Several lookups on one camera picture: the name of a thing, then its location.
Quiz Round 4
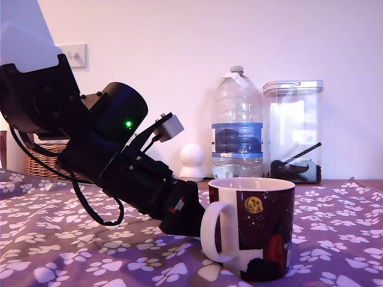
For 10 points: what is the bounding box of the dark mug with moon print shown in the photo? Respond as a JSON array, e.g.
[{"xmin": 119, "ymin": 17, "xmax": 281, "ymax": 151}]
[{"xmin": 200, "ymin": 176, "xmax": 296, "ymax": 283}]

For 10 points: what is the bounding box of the large clear water bottle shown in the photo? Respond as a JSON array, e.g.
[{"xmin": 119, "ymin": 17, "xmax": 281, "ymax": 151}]
[{"xmin": 211, "ymin": 65, "xmax": 265, "ymax": 180}]

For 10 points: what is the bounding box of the purple paw print tablecloth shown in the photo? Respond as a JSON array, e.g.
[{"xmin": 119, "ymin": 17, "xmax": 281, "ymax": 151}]
[{"xmin": 0, "ymin": 167, "xmax": 383, "ymax": 287}]

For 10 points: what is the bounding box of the woven wicker basket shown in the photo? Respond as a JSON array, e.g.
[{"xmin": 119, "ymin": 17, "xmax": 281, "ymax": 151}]
[{"xmin": 25, "ymin": 133, "xmax": 90, "ymax": 182}]

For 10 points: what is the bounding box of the black scoop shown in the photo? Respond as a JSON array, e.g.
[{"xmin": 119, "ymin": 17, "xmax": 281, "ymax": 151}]
[{"xmin": 285, "ymin": 142, "xmax": 323, "ymax": 168}]

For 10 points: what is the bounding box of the clear plastic storage container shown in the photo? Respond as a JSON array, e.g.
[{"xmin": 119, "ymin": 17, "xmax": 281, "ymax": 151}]
[{"xmin": 262, "ymin": 80, "xmax": 325, "ymax": 184}]

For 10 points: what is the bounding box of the brown wooden furniture piece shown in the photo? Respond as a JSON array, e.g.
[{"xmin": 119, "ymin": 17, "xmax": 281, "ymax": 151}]
[{"xmin": 0, "ymin": 130, "xmax": 8, "ymax": 170}]

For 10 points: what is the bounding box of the small white round camera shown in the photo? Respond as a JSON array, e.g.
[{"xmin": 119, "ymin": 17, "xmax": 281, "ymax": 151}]
[{"xmin": 178, "ymin": 143, "xmax": 208, "ymax": 182}]

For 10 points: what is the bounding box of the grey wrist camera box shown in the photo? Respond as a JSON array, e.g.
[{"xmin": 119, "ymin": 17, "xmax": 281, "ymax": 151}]
[{"xmin": 127, "ymin": 112, "xmax": 185, "ymax": 151}]

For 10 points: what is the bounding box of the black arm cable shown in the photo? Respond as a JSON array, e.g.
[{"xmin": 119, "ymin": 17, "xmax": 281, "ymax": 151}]
[
  {"xmin": 70, "ymin": 170, "xmax": 125, "ymax": 227},
  {"xmin": 8, "ymin": 124, "xmax": 90, "ymax": 184}
]

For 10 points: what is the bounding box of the white wall switch plate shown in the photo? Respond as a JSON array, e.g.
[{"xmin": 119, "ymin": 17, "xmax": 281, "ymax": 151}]
[{"xmin": 56, "ymin": 43, "xmax": 88, "ymax": 71}]

